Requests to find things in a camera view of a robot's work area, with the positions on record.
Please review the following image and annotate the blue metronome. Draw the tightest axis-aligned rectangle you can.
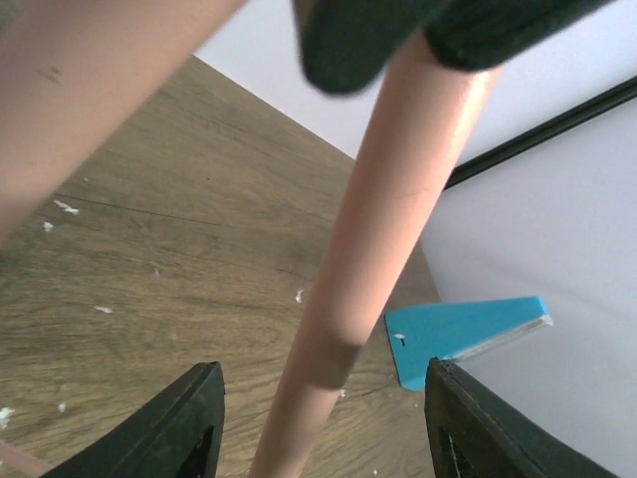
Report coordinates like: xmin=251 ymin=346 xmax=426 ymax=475
xmin=384 ymin=296 xmax=549 ymax=392

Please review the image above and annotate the black right frame post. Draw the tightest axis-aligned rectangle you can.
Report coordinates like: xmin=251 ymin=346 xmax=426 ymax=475
xmin=444 ymin=77 xmax=637 ymax=190

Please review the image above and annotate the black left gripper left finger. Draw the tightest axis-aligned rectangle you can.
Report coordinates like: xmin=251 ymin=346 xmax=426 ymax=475
xmin=45 ymin=361 xmax=225 ymax=478

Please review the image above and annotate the pink music stand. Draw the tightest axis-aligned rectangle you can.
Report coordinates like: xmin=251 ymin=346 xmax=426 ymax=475
xmin=0 ymin=0 xmax=618 ymax=478

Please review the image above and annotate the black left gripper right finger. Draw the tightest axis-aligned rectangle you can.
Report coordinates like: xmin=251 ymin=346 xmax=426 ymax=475
xmin=424 ymin=358 xmax=613 ymax=477

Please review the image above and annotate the clear plastic metronome cover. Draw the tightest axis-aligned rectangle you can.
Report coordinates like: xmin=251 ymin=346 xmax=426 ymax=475
xmin=446 ymin=315 xmax=553 ymax=361

